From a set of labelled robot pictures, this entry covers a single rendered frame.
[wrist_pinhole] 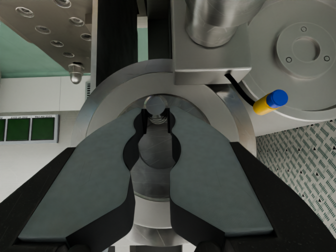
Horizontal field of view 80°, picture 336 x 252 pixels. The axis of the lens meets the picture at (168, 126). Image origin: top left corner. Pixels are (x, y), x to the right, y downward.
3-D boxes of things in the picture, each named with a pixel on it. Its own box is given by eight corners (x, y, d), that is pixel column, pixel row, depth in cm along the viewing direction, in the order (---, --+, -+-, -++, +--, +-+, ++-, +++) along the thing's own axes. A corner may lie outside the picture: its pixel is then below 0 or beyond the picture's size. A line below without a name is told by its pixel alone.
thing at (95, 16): (100, -105, 21) (96, 65, 18) (137, 32, 44) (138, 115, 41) (95, -105, 21) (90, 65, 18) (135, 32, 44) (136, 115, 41)
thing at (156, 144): (110, 206, 13) (104, 97, 14) (117, 200, 15) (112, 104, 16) (222, 196, 13) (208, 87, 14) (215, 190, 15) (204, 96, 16)
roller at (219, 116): (266, 114, 15) (195, 261, 14) (206, 140, 41) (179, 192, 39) (132, 46, 16) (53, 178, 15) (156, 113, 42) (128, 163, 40)
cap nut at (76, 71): (80, 63, 49) (79, 81, 48) (86, 69, 53) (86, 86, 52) (65, 64, 49) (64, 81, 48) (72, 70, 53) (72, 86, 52)
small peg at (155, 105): (164, 90, 12) (170, 113, 11) (165, 103, 14) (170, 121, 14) (140, 97, 12) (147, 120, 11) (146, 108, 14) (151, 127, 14)
